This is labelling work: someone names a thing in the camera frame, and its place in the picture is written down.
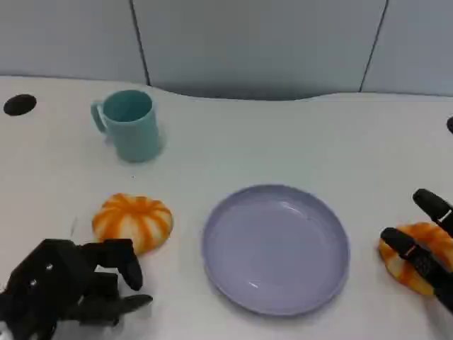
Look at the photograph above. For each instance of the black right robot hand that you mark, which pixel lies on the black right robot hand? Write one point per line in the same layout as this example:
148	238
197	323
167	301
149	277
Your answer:
421	260

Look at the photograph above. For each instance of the orange white toy bread roll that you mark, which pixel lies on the orange white toy bread roll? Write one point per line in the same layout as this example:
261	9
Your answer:
430	235
132	221

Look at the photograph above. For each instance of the lilac plate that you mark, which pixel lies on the lilac plate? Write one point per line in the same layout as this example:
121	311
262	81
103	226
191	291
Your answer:
276	249

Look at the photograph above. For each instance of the pale green mug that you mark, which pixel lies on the pale green mug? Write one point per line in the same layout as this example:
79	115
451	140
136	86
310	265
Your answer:
132	129

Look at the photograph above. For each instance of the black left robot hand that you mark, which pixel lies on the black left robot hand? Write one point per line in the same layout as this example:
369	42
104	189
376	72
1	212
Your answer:
53	280

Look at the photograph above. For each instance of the grey partition panel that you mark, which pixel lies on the grey partition panel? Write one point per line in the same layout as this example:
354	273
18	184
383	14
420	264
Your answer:
255	46

